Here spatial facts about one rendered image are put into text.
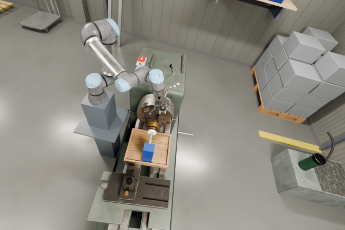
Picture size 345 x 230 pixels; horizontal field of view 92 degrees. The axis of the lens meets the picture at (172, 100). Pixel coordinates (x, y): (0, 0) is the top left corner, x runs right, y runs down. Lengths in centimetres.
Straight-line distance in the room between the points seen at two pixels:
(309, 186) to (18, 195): 332
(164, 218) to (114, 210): 33
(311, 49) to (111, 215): 334
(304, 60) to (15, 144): 435
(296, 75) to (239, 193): 190
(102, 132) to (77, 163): 84
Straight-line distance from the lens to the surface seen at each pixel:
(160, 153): 150
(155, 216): 135
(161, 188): 134
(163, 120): 139
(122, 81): 89
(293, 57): 346
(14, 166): 277
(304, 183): 279
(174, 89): 143
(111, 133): 174
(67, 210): 239
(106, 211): 136
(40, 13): 521
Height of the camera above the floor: 227
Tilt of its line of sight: 49 degrees down
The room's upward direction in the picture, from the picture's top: 16 degrees clockwise
